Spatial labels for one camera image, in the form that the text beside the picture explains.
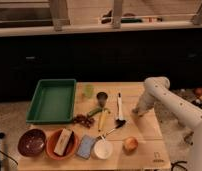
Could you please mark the green translucent cup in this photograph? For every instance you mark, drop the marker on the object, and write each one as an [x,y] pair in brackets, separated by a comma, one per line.
[88,91]

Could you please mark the dark purple bowl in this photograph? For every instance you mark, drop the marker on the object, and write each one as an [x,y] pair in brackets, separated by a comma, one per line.
[32,143]

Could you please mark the red grape bunch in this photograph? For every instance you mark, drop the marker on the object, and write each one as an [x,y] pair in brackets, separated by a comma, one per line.
[83,120]

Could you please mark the green vegetable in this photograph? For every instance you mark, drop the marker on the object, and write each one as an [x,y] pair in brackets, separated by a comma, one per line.
[94,111]

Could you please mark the yellow banana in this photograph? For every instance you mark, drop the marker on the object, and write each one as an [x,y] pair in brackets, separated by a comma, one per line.
[102,119]

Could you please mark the orange bowl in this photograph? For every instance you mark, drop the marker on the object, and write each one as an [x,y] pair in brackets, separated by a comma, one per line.
[70,150]

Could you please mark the white cup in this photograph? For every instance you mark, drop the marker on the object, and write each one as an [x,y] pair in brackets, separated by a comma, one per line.
[102,149]

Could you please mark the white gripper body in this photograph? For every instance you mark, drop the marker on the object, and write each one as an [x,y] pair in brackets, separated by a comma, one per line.
[141,108]

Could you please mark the wooden block in bowl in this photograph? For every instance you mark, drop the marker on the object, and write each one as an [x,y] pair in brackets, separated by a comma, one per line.
[62,141]

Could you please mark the metal measuring cup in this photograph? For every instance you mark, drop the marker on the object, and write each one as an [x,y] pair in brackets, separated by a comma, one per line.
[102,98]

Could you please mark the black metal ladle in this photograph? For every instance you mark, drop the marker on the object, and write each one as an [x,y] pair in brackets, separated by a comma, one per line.
[104,135]

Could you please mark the green plastic tray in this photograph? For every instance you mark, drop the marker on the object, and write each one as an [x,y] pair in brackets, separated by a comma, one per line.
[52,102]

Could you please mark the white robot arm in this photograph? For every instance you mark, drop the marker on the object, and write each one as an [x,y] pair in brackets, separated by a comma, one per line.
[157,88]

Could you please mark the white handled spatula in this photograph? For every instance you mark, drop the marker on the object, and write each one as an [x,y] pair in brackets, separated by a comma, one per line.
[120,111]

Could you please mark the blue sponge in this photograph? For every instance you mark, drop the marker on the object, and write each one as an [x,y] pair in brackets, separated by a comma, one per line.
[85,146]

